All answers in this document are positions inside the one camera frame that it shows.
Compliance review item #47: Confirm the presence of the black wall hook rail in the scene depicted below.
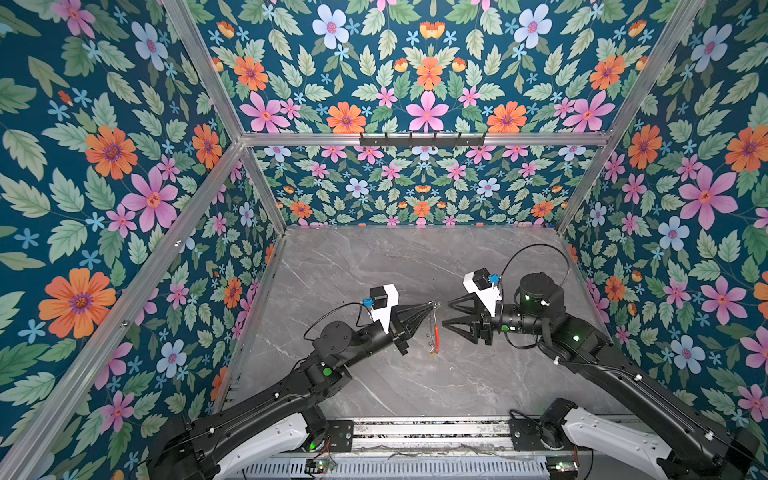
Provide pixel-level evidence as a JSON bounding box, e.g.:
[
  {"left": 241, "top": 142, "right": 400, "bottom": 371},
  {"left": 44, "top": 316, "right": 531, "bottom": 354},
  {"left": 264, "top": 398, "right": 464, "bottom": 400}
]
[{"left": 358, "top": 132, "right": 486, "bottom": 149}]

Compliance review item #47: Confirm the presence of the black right camera cable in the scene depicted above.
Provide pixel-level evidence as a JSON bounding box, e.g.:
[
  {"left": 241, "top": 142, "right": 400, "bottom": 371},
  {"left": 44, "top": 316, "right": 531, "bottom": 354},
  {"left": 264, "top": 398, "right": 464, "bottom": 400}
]
[{"left": 494, "top": 242, "right": 571, "bottom": 289}]

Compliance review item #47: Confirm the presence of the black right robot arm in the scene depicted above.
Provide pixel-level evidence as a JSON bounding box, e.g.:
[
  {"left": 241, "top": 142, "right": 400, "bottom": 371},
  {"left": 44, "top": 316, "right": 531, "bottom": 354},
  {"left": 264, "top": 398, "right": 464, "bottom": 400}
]
[{"left": 443, "top": 269, "right": 760, "bottom": 479}]

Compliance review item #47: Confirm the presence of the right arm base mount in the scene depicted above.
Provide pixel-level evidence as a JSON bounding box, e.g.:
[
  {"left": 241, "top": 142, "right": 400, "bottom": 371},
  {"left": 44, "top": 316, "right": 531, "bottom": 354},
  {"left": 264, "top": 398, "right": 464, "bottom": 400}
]
[{"left": 508, "top": 398, "right": 581, "bottom": 451}]

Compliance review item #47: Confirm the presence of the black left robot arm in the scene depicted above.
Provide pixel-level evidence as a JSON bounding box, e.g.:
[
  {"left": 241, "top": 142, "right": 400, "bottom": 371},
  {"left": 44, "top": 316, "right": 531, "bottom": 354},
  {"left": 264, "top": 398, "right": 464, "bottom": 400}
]
[{"left": 146, "top": 302, "right": 435, "bottom": 479}]

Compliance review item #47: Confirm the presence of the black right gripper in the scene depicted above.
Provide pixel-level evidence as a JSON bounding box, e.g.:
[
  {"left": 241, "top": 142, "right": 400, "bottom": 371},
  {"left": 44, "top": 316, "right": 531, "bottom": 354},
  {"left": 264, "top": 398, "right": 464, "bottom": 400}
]
[{"left": 442, "top": 291, "right": 549, "bottom": 348}]

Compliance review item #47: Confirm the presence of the black camera cable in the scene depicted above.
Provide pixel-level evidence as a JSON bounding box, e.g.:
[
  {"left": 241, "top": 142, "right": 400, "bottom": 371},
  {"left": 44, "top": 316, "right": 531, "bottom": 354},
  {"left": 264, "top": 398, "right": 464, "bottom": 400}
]
[
  {"left": 301, "top": 301, "right": 370, "bottom": 343},
  {"left": 494, "top": 242, "right": 571, "bottom": 289}
]

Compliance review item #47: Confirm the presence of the red key tag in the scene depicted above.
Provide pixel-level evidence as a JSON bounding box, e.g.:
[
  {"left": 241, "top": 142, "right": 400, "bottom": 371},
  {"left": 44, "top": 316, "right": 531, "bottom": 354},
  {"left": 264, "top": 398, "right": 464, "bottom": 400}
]
[{"left": 432, "top": 326, "right": 440, "bottom": 354}]

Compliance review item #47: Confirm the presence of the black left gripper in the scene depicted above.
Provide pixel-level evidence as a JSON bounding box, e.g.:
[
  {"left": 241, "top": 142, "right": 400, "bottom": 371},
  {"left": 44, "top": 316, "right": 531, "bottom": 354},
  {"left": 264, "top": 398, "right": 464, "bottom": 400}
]
[{"left": 342, "top": 299, "right": 435, "bottom": 371}]

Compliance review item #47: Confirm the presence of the silver metal keyring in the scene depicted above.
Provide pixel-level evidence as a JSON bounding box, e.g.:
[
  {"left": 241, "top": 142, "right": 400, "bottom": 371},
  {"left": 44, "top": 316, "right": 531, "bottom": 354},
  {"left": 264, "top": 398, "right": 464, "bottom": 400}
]
[{"left": 428, "top": 303, "right": 440, "bottom": 358}]

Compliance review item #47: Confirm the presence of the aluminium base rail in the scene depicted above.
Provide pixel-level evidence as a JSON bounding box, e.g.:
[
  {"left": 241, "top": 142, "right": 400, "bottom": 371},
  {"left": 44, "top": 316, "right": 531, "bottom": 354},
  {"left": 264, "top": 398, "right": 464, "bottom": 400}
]
[{"left": 191, "top": 416, "right": 679, "bottom": 457}]

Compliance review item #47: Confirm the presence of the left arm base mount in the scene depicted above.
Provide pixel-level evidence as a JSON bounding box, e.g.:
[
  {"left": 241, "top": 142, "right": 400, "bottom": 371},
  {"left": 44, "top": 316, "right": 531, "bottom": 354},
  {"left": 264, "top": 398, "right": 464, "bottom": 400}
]
[{"left": 300, "top": 419, "right": 355, "bottom": 453}]

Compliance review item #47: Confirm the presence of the white perforated cable duct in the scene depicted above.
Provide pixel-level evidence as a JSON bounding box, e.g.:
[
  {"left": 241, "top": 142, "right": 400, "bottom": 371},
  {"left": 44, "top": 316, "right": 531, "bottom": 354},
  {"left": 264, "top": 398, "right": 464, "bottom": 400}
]
[{"left": 225, "top": 456, "right": 550, "bottom": 479}]

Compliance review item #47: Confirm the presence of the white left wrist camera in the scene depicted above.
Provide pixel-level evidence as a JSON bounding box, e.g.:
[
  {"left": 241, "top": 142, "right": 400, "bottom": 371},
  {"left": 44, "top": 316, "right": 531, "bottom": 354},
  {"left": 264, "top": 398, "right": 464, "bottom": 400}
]
[{"left": 363, "top": 284, "right": 399, "bottom": 333}]

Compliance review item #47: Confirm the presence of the black left camera cable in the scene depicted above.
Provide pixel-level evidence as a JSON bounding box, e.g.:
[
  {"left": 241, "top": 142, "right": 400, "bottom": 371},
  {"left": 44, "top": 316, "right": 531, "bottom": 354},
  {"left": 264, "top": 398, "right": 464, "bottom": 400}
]
[{"left": 301, "top": 301, "right": 370, "bottom": 343}]

